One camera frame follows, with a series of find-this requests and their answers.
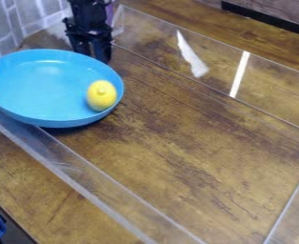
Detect blue round plastic plate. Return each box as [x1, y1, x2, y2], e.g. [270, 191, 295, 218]
[0, 49, 124, 128]

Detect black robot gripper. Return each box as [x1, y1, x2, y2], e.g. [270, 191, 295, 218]
[63, 0, 113, 64]

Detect clear acrylic enclosure wall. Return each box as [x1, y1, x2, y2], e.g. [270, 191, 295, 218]
[0, 0, 299, 244]

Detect yellow lemon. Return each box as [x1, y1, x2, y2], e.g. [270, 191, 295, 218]
[87, 80, 117, 112]

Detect dark baseboard strip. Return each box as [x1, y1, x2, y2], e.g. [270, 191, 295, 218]
[221, 0, 299, 34]

